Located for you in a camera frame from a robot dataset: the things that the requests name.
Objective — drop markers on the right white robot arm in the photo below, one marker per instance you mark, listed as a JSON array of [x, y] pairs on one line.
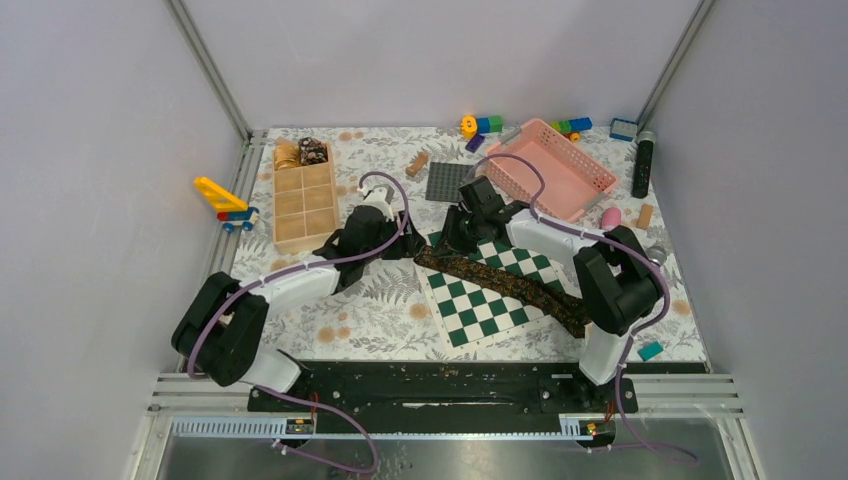
[[618, 284]]

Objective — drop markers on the teal small block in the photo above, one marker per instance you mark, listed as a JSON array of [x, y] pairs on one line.
[[650, 351]]

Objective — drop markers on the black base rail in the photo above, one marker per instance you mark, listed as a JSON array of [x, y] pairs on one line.
[[453, 398]]

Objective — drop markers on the small wooden arch block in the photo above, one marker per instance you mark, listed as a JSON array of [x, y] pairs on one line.
[[417, 164]]

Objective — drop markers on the green toy brick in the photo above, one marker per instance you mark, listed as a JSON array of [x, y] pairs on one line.
[[495, 123]]

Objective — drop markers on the purple toy brick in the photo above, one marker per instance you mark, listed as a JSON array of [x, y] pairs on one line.
[[474, 143]]

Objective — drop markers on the yellow toy ladder vehicle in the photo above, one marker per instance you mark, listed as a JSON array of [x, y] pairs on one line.
[[231, 212]]

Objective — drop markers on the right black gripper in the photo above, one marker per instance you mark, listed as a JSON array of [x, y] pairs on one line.
[[450, 241]]

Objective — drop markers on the small wooden rectangular block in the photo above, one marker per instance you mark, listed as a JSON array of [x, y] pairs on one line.
[[645, 217]]

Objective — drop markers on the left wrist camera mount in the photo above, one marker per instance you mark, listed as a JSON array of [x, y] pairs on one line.
[[380, 198]]

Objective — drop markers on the blue grey toy brick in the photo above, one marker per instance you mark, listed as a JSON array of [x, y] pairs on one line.
[[624, 130]]

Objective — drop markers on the green white chessboard mat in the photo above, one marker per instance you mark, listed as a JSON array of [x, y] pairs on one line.
[[469, 317]]

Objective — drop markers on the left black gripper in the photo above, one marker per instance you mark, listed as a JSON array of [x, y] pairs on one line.
[[411, 243]]

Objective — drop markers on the multicolour toy brick train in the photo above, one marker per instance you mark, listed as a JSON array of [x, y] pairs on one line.
[[572, 129]]

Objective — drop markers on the black toy microphone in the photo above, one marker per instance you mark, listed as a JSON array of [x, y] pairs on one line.
[[645, 143]]

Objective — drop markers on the rolled golden tie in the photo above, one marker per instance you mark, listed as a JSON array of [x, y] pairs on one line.
[[286, 157]]

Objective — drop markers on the pink perforated plastic basket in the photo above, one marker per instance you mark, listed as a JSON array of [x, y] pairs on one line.
[[574, 181]]

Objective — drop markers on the rolled floral black tie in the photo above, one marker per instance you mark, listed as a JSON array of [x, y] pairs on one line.
[[312, 151]]

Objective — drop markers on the yellow round toy block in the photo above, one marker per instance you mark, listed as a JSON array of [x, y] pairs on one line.
[[469, 126]]

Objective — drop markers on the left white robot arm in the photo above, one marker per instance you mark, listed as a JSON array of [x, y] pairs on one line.
[[220, 333]]

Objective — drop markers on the wooden compartment box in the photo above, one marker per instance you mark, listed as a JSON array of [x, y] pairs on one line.
[[304, 205]]

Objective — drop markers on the purple glitter toy microphone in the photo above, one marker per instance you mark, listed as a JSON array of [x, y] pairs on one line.
[[657, 254]]

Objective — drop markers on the grey studded baseplate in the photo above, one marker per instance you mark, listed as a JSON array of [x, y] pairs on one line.
[[444, 180]]

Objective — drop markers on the black key-patterned necktie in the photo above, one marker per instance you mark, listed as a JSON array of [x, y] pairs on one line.
[[568, 310]]

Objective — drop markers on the pink toy microphone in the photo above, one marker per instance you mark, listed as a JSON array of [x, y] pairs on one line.
[[610, 219]]

